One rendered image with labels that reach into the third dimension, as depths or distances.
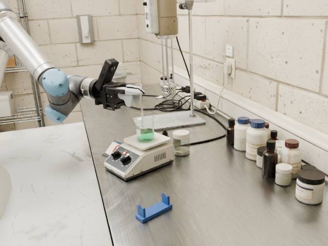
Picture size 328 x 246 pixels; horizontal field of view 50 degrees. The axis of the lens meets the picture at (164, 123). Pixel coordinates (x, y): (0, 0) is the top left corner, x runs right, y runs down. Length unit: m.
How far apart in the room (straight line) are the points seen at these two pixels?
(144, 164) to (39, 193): 0.32
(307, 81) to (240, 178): 0.38
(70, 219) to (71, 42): 2.69
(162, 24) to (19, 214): 0.90
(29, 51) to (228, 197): 0.76
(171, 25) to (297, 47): 0.53
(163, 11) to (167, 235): 0.93
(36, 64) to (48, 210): 0.46
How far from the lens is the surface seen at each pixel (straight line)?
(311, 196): 0.98
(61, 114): 1.23
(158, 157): 1.13
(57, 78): 1.12
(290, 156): 1.08
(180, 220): 0.89
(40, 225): 0.96
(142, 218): 0.89
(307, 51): 1.20
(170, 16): 1.49
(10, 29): 1.28
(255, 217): 0.91
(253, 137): 1.18
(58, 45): 3.50
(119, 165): 1.11
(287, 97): 1.30
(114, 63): 1.15
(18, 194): 1.13
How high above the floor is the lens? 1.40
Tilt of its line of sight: 18 degrees down
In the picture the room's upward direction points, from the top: 3 degrees counter-clockwise
